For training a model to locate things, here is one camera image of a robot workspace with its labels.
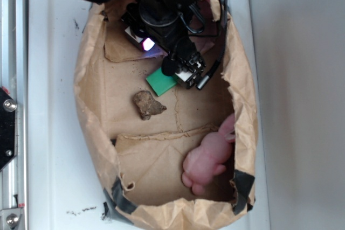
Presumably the green rectangular block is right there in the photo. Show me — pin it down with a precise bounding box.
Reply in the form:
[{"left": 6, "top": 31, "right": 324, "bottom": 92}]
[{"left": 146, "top": 68, "right": 177, "bottom": 96}]

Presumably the black mounting plate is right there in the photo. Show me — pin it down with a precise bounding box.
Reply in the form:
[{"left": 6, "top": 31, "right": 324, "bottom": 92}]
[{"left": 0, "top": 87, "right": 17, "bottom": 171}]

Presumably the white tray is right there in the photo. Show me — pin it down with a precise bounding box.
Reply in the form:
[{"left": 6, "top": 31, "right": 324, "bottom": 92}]
[{"left": 26, "top": 0, "right": 272, "bottom": 230}]

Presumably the aluminium frame rail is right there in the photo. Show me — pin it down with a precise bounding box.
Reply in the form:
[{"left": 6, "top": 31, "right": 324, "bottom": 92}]
[{"left": 1, "top": 0, "right": 28, "bottom": 229}]

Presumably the pink plush bunny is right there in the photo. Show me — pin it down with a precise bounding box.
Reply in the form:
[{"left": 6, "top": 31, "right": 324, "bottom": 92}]
[{"left": 182, "top": 114, "right": 236, "bottom": 196}]

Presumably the brown rock lump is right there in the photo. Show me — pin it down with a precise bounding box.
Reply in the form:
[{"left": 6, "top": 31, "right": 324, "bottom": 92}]
[{"left": 133, "top": 90, "right": 167, "bottom": 121}]

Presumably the brown paper bag bin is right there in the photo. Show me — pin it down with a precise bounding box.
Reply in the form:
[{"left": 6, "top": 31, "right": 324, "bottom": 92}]
[{"left": 74, "top": 0, "right": 258, "bottom": 229}]

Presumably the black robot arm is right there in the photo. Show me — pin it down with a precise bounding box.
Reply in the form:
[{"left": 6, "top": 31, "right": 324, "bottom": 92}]
[{"left": 86, "top": 0, "right": 210, "bottom": 89}]

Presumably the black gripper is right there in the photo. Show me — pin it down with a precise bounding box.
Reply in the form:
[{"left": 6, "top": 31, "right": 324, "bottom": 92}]
[{"left": 121, "top": 0, "right": 206, "bottom": 89}]

